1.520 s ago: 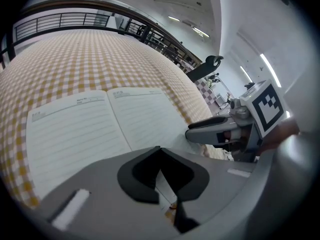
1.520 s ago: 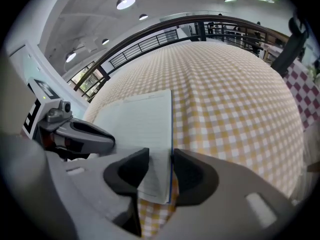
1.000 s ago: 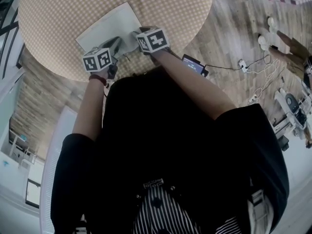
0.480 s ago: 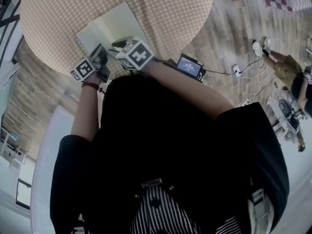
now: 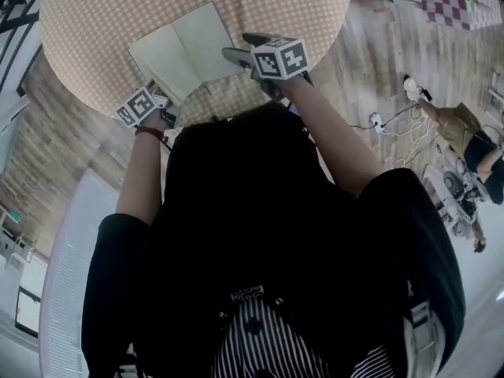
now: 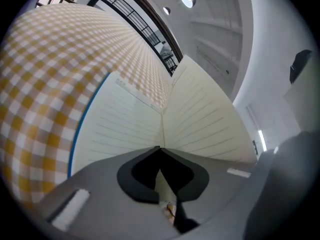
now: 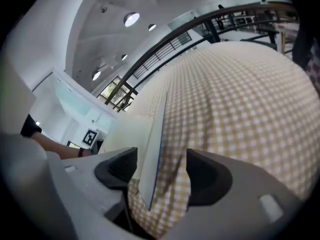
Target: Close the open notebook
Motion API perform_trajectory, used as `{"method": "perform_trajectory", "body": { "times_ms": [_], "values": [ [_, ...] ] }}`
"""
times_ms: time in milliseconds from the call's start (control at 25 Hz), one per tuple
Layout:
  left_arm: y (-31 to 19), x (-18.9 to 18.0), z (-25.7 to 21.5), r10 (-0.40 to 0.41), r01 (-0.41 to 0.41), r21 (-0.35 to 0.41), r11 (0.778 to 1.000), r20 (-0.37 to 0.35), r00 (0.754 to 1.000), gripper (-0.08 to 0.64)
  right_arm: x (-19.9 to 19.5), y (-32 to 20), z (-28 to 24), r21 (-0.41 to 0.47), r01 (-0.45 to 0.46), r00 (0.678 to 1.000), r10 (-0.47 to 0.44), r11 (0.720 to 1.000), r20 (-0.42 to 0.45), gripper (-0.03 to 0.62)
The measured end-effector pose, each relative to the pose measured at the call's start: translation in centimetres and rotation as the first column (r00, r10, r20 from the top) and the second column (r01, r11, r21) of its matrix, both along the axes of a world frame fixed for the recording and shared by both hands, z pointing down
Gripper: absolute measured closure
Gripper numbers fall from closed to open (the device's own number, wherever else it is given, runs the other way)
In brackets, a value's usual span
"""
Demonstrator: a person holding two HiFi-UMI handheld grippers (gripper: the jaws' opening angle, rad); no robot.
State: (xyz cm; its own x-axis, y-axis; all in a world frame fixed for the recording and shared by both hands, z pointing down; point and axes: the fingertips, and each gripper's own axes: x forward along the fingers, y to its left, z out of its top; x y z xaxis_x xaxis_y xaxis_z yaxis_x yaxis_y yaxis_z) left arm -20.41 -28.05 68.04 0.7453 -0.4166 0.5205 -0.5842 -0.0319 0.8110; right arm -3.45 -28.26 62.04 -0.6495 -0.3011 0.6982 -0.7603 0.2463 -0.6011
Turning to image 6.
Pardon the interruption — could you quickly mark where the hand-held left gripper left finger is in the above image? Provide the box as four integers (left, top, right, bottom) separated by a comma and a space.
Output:
37, 145, 180, 240

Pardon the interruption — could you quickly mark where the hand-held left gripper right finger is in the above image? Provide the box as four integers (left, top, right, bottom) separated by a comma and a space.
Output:
159, 147, 258, 240

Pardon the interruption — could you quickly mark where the white tube light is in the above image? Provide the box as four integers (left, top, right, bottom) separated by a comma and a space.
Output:
258, 129, 268, 152

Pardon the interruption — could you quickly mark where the black object on partition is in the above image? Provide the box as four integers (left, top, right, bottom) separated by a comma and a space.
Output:
289, 49, 313, 85

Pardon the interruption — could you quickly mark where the lined notebook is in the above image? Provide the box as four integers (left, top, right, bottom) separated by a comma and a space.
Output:
67, 54, 258, 180

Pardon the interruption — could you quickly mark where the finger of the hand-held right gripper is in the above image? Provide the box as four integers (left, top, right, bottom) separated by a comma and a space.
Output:
243, 130, 320, 240

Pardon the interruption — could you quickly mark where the black window railing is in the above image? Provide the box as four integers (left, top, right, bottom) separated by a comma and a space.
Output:
36, 0, 185, 77

